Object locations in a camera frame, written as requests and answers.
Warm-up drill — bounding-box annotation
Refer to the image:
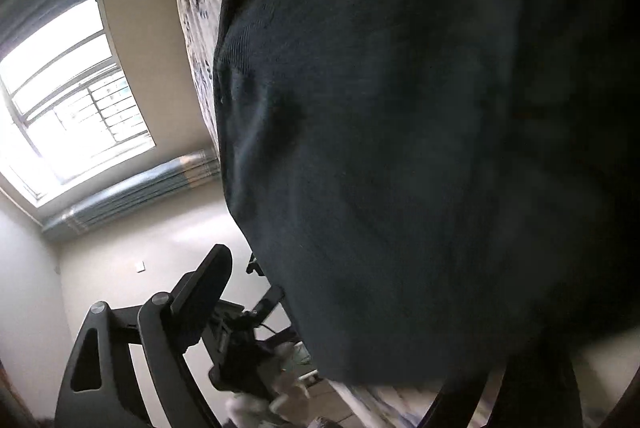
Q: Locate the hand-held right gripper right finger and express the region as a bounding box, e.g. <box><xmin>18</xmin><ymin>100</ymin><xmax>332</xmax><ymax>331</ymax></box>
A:
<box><xmin>424</xmin><ymin>347</ymin><xmax>584</xmax><ymax>428</ymax></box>

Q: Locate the window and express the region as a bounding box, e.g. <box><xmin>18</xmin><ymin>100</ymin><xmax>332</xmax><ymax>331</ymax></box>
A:
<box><xmin>0</xmin><ymin>0</ymin><xmax>152</xmax><ymax>209</ymax></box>

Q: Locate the dark striped shirt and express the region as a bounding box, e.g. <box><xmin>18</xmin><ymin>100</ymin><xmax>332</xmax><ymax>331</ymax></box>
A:
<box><xmin>212</xmin><ymin>0</ymin><xmax>640</xmax><ymax>384</ymax></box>

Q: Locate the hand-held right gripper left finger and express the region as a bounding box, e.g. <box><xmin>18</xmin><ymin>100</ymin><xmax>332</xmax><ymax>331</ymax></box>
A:
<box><xmin>54</xmin><ymin>244</ymin><xmax>234</xmax><ymax>428</ymax></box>

